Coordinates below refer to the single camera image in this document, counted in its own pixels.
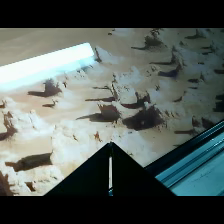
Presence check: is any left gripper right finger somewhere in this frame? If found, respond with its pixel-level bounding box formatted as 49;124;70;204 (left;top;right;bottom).
111;142;176;197

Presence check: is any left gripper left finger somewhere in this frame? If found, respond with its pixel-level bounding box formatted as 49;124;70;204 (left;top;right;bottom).
44;142;112;197

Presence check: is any silver frame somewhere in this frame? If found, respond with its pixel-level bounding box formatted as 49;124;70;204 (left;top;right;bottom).
155;131;224;197

